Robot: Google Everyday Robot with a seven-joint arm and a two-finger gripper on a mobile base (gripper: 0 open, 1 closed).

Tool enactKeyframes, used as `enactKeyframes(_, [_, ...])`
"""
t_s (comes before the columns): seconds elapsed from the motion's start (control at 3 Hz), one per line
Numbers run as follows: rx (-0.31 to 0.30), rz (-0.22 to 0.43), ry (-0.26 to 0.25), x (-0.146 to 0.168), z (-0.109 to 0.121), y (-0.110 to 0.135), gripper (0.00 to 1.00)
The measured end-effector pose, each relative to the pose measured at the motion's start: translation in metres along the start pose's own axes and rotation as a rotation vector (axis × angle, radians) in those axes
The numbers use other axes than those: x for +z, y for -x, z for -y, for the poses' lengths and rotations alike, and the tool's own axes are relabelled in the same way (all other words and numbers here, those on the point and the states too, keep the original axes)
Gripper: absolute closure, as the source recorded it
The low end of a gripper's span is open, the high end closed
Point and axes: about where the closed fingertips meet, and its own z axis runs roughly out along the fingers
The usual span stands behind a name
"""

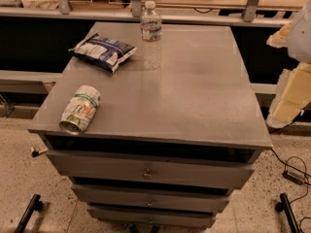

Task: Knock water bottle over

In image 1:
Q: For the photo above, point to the grey drawer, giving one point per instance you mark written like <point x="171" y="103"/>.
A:
<point x="151" y="217"/>
<point x="145" y="169"/>
<point x="111" y="195"/>

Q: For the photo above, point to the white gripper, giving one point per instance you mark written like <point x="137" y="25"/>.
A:
<point x="300" y="36"/>

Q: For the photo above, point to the blue white chip bag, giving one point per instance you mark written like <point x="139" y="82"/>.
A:
<point x="103" y="52"/>

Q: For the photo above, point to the small side handle peg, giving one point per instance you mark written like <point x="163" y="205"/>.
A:
<point x="35" y="153"/>

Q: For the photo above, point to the top grey drawer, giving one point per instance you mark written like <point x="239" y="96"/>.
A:
<point x="145" y="169"/>

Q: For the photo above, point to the grey drawer cabinet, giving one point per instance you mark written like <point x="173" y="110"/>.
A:
<point x="198" y="106"/>

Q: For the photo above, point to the middle grey drawer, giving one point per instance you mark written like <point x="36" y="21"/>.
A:
<point x="111" y="195"/>

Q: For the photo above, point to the grey metal shelf rail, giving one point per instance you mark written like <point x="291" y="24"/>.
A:
<point x="185" y="11"/>

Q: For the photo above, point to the clear plastic water bottle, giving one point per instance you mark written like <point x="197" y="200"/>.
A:
<point x="151" y="35"/>

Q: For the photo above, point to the bottom grey drawer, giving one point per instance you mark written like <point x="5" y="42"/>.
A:
<point x="151" y="217"/>

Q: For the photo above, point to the white green soda can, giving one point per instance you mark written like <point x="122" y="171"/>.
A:
<point x="80" y="110"/>

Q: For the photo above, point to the black left base leg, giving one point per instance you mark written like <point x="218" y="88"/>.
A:
<point x="35" y="205"/>

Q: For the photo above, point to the black base leg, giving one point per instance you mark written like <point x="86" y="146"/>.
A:
<point x="284" y="206"/>
<point x="35" y="205"/>

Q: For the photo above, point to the black right base leg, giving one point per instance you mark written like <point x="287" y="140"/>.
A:
<point x="284" y="206"/>

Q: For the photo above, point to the black power adapter with cable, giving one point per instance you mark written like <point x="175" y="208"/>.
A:
<point x="298" y="176"/>

